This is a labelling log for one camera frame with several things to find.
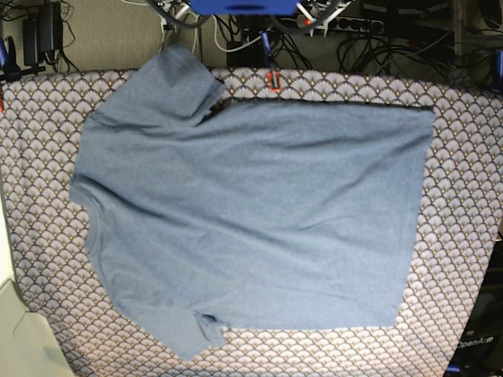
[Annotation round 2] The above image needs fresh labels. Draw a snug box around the blue T-shirt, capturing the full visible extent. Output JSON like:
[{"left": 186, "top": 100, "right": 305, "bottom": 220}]
[{"left": 70, "top": 46, "right": 435, "bottom": 361}]

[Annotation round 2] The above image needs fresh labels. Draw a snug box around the grey white cable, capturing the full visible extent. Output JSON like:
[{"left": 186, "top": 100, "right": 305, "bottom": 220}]
[{"left": 156, "top": 7, "right": 264, "bottom": 68}]

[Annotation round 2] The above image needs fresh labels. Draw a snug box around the red black table clamp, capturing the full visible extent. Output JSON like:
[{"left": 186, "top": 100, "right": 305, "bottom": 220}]
[{"left": 267, "top": 70, "right": 281, "bottom": 93}]

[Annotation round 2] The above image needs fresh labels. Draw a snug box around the black box with blue clamp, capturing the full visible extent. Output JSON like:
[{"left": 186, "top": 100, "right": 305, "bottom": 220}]
[{"left": 224, "top": 30, "right": 265, "bottom": 68}]

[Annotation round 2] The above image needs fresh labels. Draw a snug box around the black power adapter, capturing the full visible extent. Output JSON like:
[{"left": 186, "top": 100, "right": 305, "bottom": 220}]
[{"left": 22, "top": 1, "right": 63, "bottom": 67}]

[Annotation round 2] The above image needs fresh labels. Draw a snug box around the black power strip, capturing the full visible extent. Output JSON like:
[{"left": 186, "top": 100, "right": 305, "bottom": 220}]
[{"left": 312, "top": 16, "right": 385, "bottom": 37}]

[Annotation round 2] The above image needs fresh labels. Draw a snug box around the black OpenArm case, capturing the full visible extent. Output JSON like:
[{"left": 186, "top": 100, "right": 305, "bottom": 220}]
[{"left": 444, "top": 240, "right": 502, "bottom": 376}]

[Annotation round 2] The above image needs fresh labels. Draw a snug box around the fan-patterned tablecloth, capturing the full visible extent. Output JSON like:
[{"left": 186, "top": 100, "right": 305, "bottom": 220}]
[{"left": 1, "top": 68, "right": 502, "bottom": 376}]

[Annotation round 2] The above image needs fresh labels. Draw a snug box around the blue handled clamp left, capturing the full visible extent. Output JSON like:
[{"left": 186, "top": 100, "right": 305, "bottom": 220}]
[{"left": 1, "top": 36, "right": 46, "bottom": 83}]

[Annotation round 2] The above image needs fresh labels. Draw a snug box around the blue mount plate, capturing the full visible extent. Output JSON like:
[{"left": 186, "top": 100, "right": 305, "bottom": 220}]
[{"left": 189, "top": 0, "right": 298, "bottom": 16}]

